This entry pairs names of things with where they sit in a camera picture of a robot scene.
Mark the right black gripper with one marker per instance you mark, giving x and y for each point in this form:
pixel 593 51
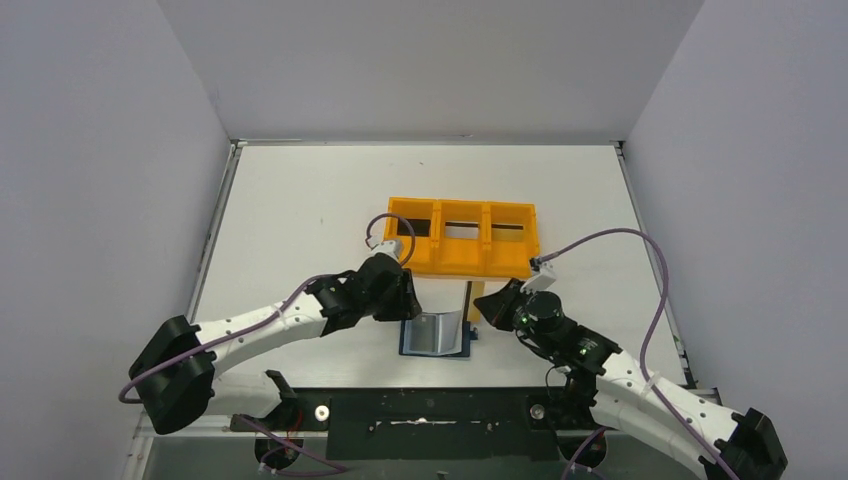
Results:
pixel 497 306

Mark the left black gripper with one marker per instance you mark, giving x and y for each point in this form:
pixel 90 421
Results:
pixel 403 295

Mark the gold credit card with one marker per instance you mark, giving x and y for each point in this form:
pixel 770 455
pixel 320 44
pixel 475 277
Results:
pixel 475 289

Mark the blue leather card holder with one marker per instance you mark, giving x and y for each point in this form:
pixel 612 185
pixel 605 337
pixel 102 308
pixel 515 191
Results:
pixel 437 335

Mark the orange three-compartment tray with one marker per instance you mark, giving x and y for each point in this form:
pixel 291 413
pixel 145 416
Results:
pixel 464 238

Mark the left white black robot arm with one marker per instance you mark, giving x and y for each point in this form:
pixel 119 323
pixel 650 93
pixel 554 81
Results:
pixel 182 372

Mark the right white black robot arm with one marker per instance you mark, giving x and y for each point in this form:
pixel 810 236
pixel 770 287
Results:
pixel 609 385

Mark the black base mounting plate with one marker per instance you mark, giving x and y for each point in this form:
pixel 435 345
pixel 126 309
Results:
pixel 537 423

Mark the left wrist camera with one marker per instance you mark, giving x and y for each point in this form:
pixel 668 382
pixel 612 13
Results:
pixel 392 248

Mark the aluminium frame rail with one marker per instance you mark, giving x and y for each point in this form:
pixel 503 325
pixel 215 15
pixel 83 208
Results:
pixel 689 404

